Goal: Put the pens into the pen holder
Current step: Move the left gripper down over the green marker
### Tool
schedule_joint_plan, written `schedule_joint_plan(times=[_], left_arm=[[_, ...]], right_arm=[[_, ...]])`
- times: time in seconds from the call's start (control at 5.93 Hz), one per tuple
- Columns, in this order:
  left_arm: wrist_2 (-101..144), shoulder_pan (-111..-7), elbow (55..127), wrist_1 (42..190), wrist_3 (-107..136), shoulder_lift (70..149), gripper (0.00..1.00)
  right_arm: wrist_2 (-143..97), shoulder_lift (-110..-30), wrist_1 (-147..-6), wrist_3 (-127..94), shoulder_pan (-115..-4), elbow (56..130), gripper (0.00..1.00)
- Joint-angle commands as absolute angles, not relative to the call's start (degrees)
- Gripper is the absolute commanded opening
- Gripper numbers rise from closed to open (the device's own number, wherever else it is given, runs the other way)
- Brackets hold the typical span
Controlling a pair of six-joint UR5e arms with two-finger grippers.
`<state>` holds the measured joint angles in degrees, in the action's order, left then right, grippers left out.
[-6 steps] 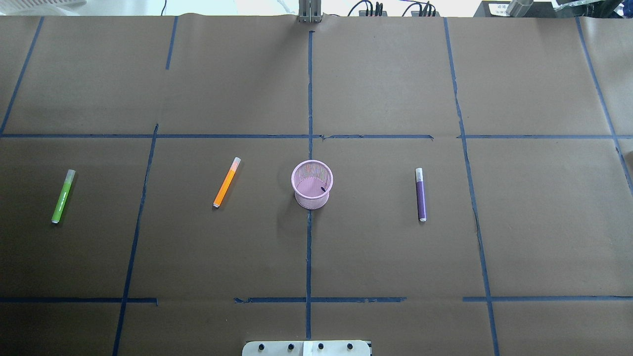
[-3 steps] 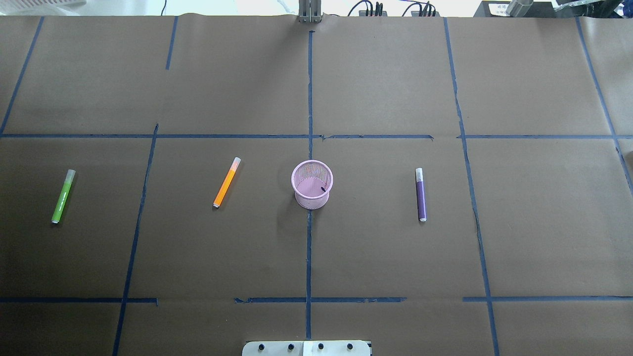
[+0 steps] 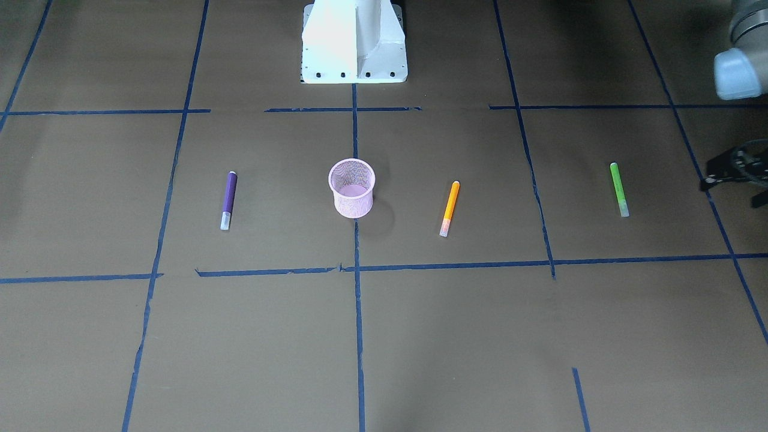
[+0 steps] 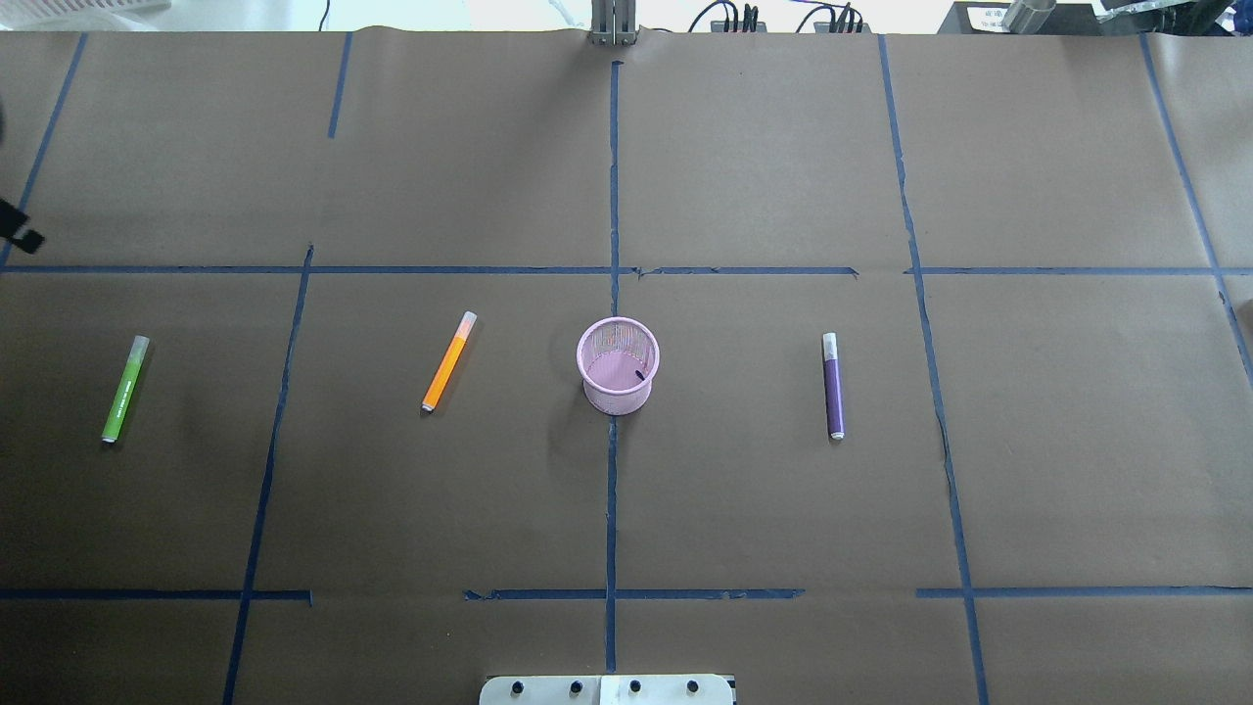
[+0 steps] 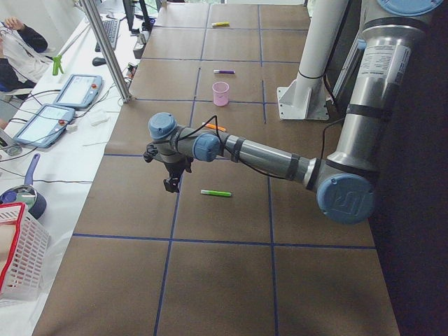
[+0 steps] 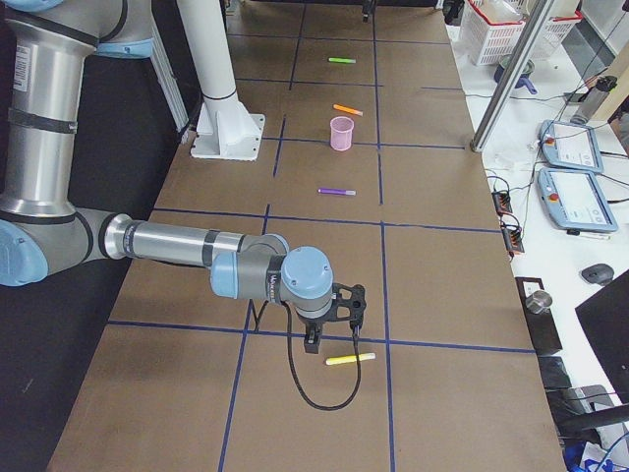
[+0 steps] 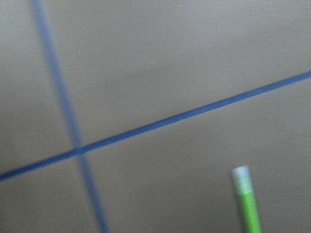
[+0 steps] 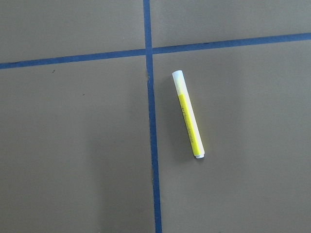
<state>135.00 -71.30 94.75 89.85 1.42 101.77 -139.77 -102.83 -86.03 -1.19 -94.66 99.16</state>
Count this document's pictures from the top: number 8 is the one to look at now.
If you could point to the yellow highlighter pen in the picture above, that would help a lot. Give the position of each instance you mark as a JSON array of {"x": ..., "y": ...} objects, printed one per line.
[{"x": 188, "y": 114}]

